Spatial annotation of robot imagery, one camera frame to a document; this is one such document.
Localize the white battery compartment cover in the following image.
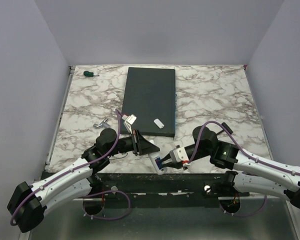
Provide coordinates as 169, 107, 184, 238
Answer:
153, 118, 165, 129

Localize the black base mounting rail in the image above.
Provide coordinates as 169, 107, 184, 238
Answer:
83, 171, 250, 214

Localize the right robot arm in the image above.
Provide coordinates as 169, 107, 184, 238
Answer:
156, 124, 300, 209

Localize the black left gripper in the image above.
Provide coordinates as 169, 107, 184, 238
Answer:
106, 129, 160, 157

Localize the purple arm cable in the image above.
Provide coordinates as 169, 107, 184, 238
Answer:
9, 109, 131, 226
188, 121, 300, 218

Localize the blue battery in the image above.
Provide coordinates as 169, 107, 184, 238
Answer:
155, 157, 161, 167
156, 160, 162, 169

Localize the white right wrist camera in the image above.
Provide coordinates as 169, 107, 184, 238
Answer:
169, 146, 190, 168

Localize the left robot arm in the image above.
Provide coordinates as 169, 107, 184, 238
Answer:
7, 128, 160, 233

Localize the silver metal bracket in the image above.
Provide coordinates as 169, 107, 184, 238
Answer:
93, 118, 111, 129

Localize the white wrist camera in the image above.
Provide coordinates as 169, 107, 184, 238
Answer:
169, 146, 190, 168
121, 114, 137, 134

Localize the green handled screwdriver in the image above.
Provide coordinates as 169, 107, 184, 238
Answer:
83, 70, 99, 78

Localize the white remote control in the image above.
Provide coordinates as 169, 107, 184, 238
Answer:
148, 146, 167, 175

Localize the dark network switch box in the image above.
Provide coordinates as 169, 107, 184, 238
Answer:
121, 67, 177, 138

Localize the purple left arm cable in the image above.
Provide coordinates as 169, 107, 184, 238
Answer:
9, 109, 131, 226

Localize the black plastic clip part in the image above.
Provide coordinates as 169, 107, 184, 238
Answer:
216, 122, 233, 136

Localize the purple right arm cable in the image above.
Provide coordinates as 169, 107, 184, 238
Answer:
188, 121, 300, 218

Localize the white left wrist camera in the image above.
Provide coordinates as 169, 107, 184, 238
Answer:
121, 114, 137, 134

